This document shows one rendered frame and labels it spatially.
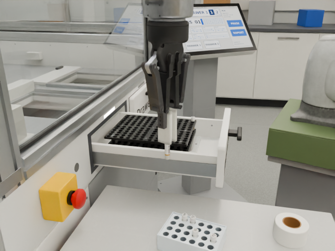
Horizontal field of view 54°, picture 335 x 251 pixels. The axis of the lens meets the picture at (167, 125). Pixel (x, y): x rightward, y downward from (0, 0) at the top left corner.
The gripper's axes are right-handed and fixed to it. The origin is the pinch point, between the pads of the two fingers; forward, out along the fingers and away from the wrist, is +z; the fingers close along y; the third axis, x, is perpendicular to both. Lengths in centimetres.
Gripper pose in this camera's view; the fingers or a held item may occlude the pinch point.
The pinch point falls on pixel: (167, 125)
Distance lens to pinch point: 65.7
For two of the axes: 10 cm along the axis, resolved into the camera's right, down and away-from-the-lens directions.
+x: 8.2, 2.1, -5.2
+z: 0.0, 9.3, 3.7
